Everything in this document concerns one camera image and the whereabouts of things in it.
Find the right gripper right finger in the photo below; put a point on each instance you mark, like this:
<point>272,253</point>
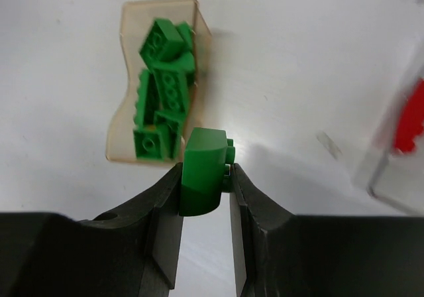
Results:
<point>279,253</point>

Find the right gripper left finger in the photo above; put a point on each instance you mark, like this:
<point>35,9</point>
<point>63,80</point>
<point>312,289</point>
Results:
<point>130,250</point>

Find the green lego plate stack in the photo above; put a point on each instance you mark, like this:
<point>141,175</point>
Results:
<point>148,100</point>

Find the green two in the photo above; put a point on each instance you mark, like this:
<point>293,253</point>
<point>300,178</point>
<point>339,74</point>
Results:
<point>173,90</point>

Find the red rectangular lego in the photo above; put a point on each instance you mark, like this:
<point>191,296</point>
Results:
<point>410,123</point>

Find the clear tape piece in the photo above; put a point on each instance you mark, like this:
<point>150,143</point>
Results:
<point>329,144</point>

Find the green lego under plate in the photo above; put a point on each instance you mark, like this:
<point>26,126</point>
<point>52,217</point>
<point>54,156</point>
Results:
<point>175,122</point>

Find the clear plastic container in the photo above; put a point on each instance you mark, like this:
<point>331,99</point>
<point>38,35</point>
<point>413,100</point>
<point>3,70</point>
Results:
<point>391,169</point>

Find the dark green square lego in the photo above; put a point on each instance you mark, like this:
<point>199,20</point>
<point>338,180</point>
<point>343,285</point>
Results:
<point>185,62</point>

